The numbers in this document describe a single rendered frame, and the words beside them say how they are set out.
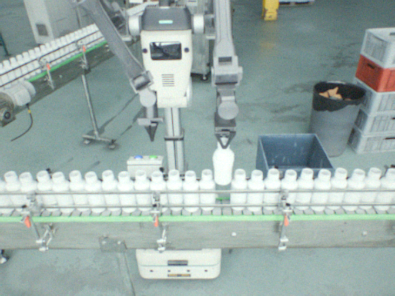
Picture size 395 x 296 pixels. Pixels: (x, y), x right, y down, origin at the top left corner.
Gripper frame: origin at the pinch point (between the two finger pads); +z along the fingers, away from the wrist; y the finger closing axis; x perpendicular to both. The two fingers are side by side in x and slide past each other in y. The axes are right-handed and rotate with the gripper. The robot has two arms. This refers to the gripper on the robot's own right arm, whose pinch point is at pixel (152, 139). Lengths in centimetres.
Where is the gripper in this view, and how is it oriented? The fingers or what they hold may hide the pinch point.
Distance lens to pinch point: 131.4
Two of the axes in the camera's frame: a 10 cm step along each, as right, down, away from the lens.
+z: 0.2, 9.7, 2.4
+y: 10.0, -0.1, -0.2
